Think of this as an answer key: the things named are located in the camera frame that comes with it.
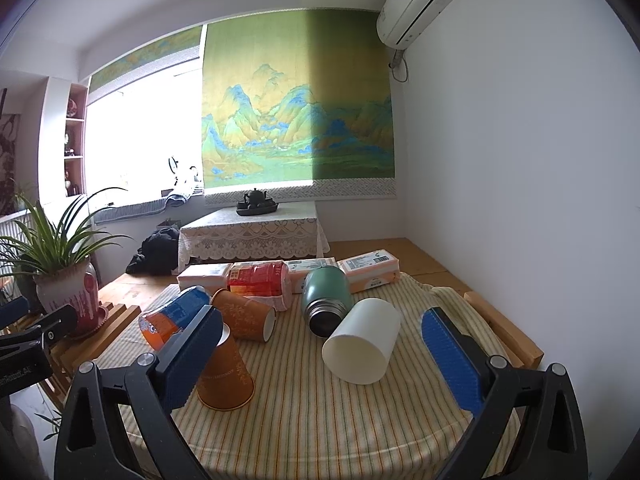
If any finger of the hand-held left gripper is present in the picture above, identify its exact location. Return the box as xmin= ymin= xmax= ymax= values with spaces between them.
xmin=0 ymin=305 xmax=79 ymax=357
xmin=0 ymin=296 xmax=30 ymax=332

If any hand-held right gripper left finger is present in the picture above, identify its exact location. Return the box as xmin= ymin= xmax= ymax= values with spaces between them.
xmin=54 ymin=303 xmax=224 ymax=480

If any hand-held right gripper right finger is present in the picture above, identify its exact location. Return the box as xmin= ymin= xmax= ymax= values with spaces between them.
xmin=420 ymin=306 xmax=589 ymax=480

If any white cup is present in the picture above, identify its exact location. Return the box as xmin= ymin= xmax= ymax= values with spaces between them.
xmin=321 ymin=298 xmax=402 ymax=385

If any orange paper cup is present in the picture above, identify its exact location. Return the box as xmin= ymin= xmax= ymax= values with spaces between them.
xmin=196 ymin=322 xmax=255 ymax=410
xmin=210 ymin=287 xmax=277 ymax=343

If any green plant in pink pot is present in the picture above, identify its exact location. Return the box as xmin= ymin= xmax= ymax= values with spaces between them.
xmin=0 ymin=187 xmax=135 ymax=339

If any wooden slatted rack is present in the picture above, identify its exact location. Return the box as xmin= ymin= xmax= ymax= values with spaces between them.
xmin=50 ymin=300 xmax=142 ymax=401

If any white radiator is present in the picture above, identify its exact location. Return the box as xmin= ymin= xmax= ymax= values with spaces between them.
xmin=0 ymin=210 xmax=38 ymax=281

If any white and pink tissue pack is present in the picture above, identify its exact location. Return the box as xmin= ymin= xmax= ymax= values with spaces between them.
xmin=176 ymin=262 xmax=235 ymax=291

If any red snack packet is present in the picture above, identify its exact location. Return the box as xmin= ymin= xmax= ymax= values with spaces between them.
xmin=227 ymin=260 xmax=292 ymax=311

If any black bag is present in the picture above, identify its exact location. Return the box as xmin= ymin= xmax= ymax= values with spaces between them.
xmin=125 ymin=227 xmax=181 ymax=276

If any low table with lace cloth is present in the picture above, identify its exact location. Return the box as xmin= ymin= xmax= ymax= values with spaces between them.
xmin=177 ymin=203 xmax=331 ymax=273

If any orange tissue pack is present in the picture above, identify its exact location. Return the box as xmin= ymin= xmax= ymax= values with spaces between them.
xmin=337 ymin=249 xmax=401 ymax=295

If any striped yellow cloth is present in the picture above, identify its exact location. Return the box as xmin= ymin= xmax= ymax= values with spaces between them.
xmin=92 ymin=272 xmax=523 ymax=480

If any blue window seat cushion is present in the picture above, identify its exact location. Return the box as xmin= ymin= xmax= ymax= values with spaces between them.
xmin=95 ymin=195 xmax=168 ymax=223

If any green thermos bottle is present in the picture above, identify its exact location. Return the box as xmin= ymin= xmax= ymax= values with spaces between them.
xmin=301 ymin=265 xmax=353 ymax=337

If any black tea tray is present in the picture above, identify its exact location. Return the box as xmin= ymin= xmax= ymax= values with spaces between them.
xmin=236 ymin=199 xmax=279 ymax=217

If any blue towel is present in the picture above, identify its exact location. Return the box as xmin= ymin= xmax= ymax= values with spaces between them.
xmin=165 ymin=182 xmax=205 ymax=208

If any white and pink shelf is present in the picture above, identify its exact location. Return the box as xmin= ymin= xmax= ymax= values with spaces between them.
xmin=39 ymin=76 xmax=90 ymax=202

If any landscape painting roller blind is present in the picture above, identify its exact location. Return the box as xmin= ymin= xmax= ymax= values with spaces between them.
xmin=200 ymin=8 xmax=398 ymax=202

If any rolled-up landscape roller blind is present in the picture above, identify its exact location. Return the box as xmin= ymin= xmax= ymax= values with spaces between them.
xmin=87 ymin=25 xmax=207 ymax=93

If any white air conditioner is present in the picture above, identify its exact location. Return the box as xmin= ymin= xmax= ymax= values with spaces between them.
xmin=376 ymin=0 xmax=462 ymax=50

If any dark wall picture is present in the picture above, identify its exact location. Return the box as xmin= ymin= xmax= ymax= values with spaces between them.
xmin=0 ymin=87 xmax=21 ymax=217

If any air conditioner hose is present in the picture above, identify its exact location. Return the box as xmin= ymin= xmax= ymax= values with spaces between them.
xmin=389 ymin=47 xmax=409 ymax=82

